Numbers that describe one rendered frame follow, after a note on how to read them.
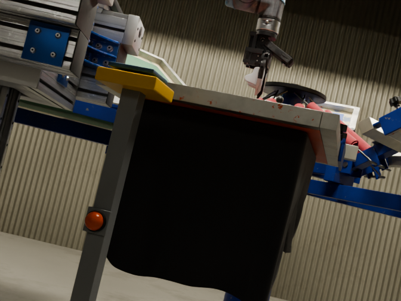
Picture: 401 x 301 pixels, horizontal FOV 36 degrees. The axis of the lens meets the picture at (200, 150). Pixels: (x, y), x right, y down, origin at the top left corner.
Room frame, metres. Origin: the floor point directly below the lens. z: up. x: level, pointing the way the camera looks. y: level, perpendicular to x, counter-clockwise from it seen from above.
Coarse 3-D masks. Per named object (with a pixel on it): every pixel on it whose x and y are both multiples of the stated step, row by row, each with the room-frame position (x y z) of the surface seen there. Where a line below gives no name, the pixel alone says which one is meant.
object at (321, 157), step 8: (216, 112) 1.47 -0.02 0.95; (224, 112) 1.44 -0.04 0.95; (248, 120) 1.48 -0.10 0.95; (256, 120) 1.45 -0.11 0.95; (264, 120) 1.42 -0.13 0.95; (288, 128) 1.46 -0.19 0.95; (296, 128) 1.43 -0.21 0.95; (304, 128) 1.40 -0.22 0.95; (312, 136) 1.50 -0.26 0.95; (320, 136) 1.46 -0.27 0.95; (312, 144) 1.64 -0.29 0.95; (320, 144) 1.60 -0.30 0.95; (320, 152) 1.79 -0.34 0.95; (320, 160) 2.00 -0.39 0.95
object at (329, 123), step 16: (96, 80) 1.47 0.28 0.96; (176, 96) 1.42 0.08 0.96; (192, 96) 1.41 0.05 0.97; (208, 96) 1.40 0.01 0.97; (224, 96) 1.39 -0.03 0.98; (240, 96) 1.38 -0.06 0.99; (240, 112) 1.38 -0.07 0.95; (256, 112) 1.37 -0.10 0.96; (272, 112) 1.37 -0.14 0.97; (288, 112) 1.36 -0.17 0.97; (304, 112) 1.35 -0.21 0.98; (320, 112) 1.34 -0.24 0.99; (320, 128) 1.34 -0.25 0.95; (336, 128) 1.33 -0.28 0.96; (336, 144) 1.53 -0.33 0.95; (336, 160) 1.89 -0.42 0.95
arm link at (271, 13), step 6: (264, 0) 1.95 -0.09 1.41; (270, 0) 1.95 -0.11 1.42; (276, 0) 1.95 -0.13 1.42; (282, 0) 1.96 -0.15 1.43; (264, 6) 1.95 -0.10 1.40; (270, 6) 1.95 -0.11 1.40; (276, 6) 1.95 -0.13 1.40; (282, 6) 1.97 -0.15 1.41; (258, 12) 1.97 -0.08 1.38; (264, 12) 1.96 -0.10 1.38; (270, 12) 1.95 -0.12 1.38; (276, 12) 1.95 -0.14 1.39; (282, 12) 1.98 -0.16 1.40; (258, 18) 1.98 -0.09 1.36; (270, 18) 1.97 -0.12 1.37; (276, 18) 1.96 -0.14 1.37
